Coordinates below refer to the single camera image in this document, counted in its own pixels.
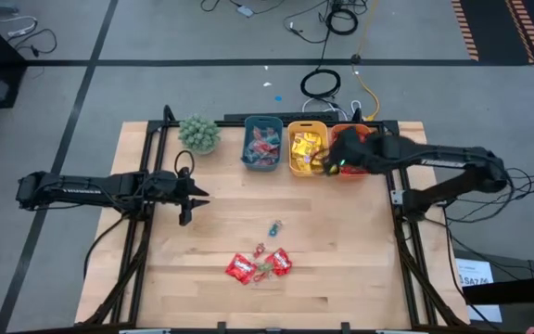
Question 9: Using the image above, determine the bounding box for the thin black floor cable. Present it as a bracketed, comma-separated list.
[6, 28, 58, 58]

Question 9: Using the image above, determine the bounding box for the teal plastic bin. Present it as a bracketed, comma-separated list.
[242, 115, 285, 172]

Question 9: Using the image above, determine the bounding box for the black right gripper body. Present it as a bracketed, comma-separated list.
[322, 125, 384, 177]

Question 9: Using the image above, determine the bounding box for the potted green succulent plant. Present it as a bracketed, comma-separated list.
[177, 114, 222, 156]

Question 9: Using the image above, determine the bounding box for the yellow floor cable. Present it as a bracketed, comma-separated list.
[350, 0, 382, 122]

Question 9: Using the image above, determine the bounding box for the white paper sign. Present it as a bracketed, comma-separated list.
[454, 258, 503, 324]

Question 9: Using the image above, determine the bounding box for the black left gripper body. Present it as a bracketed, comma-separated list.
[145, 165, 199, 227]

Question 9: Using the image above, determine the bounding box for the white floor cable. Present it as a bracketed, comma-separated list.
[0, 15, 39, 38]

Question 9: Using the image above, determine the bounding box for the black coiled floor cable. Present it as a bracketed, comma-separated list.
[325, 7, 360, 36]
[299, 68, 342, 99]

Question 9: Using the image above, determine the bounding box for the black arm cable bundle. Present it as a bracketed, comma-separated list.
[433, 166, 534, 279]

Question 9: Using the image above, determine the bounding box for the yellow plastic bin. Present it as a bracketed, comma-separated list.
[287, 120, 332, 178]

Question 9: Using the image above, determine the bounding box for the orange plastic bin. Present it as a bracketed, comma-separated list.
[330, 122, 377, 181]

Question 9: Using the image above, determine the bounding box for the black desk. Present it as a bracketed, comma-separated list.
[451, 250, 534, 334]

